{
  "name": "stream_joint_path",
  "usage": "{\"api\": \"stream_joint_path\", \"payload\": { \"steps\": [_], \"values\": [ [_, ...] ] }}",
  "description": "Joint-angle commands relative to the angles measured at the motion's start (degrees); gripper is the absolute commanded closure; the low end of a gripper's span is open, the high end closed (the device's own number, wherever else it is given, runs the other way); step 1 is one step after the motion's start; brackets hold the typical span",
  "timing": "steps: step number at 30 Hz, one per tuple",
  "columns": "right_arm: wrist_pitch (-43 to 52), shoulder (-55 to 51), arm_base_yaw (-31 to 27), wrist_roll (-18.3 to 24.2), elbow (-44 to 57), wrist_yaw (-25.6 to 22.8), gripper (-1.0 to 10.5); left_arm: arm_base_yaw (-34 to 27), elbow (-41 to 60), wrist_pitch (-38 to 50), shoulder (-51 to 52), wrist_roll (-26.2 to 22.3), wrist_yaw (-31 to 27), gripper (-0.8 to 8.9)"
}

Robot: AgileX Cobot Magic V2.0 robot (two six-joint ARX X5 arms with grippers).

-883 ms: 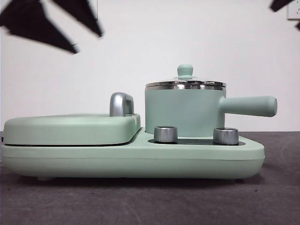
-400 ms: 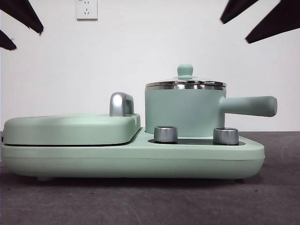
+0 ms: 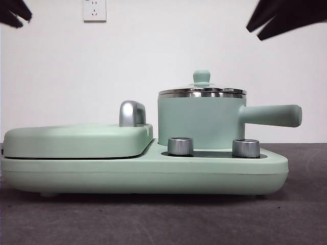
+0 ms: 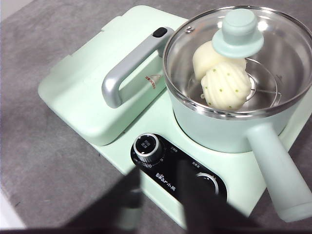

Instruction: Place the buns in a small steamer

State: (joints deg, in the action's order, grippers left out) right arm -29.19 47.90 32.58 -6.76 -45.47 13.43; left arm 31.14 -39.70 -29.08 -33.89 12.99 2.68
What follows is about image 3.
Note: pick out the mint green breakfast machine base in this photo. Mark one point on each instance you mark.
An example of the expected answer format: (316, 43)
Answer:
(153, 176)

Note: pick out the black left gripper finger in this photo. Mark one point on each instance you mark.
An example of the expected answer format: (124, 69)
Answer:
(10, 20)
(15, 7)

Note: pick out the white wall socket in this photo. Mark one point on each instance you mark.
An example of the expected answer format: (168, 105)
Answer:
(94, 10)

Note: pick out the glass pot lid green knob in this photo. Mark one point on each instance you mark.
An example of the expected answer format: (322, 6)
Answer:
(201, 76)

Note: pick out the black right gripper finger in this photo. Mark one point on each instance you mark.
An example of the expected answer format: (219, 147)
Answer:
(301, 20)
(270, 12)

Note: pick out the silver control knob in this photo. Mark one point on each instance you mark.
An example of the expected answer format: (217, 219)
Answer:
(245, 148)
(180, 146)

